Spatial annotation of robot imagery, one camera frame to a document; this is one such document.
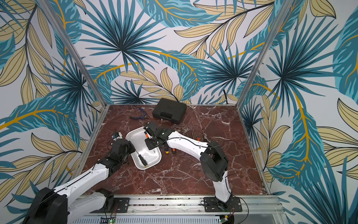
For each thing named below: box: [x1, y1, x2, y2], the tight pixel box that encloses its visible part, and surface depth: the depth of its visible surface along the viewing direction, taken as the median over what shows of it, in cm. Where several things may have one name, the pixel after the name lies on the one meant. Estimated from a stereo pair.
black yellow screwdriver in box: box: [135, 150, 149, 168], surface depth 87 cm
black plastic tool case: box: [152, 98, 187, 125], surface depth 109 cm
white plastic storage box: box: [125, 126, 162, 170], surface depth 90 cm
